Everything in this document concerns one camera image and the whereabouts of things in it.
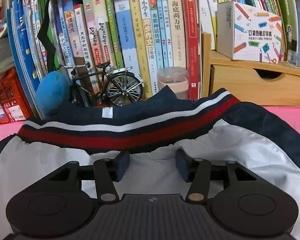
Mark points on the pocket label printer box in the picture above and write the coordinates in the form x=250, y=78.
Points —
x=248, y=33

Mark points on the miniature bicycle model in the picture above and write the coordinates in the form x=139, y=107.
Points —
x=116, y=87

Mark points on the wooden drawer organizer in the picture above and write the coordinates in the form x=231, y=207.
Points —
x=264, y=84

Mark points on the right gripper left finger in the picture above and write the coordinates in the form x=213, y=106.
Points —
x=107, y=171

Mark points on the blue plush ball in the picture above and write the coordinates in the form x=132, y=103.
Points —
x=52, y=91

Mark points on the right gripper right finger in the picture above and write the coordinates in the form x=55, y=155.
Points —
x=197, y=172

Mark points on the row of books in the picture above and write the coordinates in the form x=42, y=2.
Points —
x=145, y=34

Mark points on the clear plastic jar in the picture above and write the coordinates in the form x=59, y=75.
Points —
x=176, y=78

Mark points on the navy and white jacket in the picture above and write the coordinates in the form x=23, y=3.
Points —
x=218, y=127

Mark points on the red plastic crate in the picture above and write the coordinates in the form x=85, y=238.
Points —
x=14, y=105

